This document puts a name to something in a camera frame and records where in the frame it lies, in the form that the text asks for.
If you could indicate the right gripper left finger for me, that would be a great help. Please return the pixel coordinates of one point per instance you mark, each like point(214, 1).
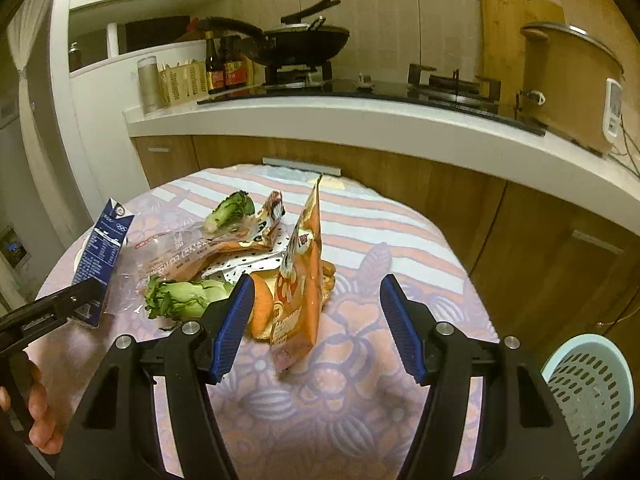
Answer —
point(113, 434)

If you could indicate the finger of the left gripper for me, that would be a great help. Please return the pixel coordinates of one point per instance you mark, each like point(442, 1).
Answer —
point(21, 327)

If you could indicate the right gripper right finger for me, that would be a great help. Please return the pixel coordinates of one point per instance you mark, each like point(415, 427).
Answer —
point(522, 433)

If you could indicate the large bok choy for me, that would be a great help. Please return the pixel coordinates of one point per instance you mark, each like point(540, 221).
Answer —
point(178, 301)

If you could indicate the large orange peel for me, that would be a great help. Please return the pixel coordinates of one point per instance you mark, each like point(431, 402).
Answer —
point(260, 322)

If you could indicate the clear plastic bread bag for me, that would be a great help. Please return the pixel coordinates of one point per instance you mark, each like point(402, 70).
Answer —
point(174, 256)

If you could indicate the orange panda snack bag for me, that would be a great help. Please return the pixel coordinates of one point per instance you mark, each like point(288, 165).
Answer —
point(298, 293)

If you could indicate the blue white milk carton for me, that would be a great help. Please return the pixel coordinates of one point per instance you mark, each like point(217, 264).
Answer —
point(99, 256)

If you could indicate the white heart pattern wrapper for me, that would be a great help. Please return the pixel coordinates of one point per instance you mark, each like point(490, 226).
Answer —
point(229, 267)

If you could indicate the red panda snack wrapper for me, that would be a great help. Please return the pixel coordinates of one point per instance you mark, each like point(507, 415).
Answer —
point(260, 232)

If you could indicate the small bok choy piece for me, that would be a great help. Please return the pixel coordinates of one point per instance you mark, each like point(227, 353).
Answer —
point(233, 209)

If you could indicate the teal plastic trash basket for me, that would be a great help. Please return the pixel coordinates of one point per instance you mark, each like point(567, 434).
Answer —
point(591, 381)

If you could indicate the person's left hand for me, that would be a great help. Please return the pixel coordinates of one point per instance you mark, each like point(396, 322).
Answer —
point(44, 433)

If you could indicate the floral pink tablecloth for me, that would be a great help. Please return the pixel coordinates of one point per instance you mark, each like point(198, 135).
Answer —
point(317, 389)

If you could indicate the white countertop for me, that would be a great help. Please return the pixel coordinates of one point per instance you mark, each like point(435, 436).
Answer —
point(545, 163)

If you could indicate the yellow utensil basket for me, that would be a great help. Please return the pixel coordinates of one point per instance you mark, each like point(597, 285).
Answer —
point(183, 83)

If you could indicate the dark sauce bottle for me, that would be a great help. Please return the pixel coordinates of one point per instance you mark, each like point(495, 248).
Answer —
point(214, 67)

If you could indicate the steel canister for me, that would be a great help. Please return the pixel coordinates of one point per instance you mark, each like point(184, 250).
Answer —
point(149, 85)

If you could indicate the soy sauce bottle red label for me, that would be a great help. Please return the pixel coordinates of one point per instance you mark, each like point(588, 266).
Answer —
point(235, 69)

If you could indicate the black wok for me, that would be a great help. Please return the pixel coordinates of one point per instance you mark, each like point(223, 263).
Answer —
point(297, 44)

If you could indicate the black gas stove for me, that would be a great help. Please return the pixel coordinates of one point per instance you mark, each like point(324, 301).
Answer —
point(477, 97)

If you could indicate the black frying pan with lid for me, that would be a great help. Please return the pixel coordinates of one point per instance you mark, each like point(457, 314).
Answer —
point(299, 16)

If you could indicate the white power meter plug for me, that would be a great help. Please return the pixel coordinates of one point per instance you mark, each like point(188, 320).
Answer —
point(612, 112)

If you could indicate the beige rice cooker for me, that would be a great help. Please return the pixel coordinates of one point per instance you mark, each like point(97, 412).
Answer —
point(564, 82)

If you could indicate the wooden cutting board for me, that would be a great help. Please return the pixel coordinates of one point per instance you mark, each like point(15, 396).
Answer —
point(503, 46)

